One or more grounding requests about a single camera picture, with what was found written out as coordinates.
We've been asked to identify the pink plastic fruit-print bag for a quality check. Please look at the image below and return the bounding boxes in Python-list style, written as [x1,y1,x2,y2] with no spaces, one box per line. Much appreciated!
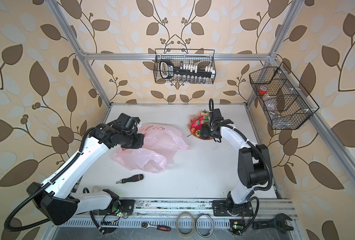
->
[113,123,188,174]

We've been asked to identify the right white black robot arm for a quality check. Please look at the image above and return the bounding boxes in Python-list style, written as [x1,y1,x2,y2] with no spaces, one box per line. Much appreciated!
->
[200,99,273,217]

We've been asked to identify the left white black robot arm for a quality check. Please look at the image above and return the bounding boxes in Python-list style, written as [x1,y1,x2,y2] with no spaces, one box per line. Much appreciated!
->
[4,113,144,232]

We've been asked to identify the pink dragon fruit toy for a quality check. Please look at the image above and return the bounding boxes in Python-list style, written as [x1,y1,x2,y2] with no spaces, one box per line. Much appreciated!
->
[190,116,209,131]

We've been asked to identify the orange fruit plate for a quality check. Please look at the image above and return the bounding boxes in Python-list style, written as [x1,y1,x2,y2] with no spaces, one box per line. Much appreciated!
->
[187,113,200,139]

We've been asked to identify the black orange screwdriver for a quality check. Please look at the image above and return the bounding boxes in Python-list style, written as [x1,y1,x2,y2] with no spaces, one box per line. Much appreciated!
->
[116,174,144,184]

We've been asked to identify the red-capped plastic bottle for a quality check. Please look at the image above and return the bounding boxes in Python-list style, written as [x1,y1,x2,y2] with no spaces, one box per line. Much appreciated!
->
[258,86,288,122]

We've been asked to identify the black socket set holder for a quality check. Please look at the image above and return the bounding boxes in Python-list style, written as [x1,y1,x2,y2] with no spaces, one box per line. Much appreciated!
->
[159,60,216,79]

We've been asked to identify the grey tape roll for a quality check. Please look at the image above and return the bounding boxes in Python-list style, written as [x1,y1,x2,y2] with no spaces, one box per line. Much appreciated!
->
[195,214,214,238]

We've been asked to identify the clear tape roll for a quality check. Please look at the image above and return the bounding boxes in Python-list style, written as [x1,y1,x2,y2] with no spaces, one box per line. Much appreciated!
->
[175,212,196,237]

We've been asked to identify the black adjustable wrench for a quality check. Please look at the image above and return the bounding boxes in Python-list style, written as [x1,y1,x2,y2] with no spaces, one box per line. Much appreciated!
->
[252,213,294,234]

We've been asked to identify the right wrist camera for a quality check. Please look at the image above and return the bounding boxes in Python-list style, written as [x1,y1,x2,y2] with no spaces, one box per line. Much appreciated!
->
[209,109,223,123]

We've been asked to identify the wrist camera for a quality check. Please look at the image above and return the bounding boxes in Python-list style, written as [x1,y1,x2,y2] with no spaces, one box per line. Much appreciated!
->
[116,113,141,133]
[209,109,223,123]

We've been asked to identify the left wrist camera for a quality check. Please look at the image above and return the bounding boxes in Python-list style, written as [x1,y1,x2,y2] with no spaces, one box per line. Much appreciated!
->
[116,113,141,133]

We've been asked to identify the centre black wire basket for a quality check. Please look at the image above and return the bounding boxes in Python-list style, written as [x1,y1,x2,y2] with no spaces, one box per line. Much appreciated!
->
[153,48,216,85]

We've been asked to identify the black wire basket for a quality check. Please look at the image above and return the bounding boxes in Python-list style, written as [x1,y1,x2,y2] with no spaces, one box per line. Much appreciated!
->
[153,48,216,85]
[249,62,319,130]

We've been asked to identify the right black wire basket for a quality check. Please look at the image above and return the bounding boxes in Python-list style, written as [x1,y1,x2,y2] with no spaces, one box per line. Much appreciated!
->
[249,62,319,130]

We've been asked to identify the red-handled ratchet wrench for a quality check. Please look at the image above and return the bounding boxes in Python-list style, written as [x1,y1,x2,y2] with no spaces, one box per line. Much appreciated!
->
[141,222,172,232]

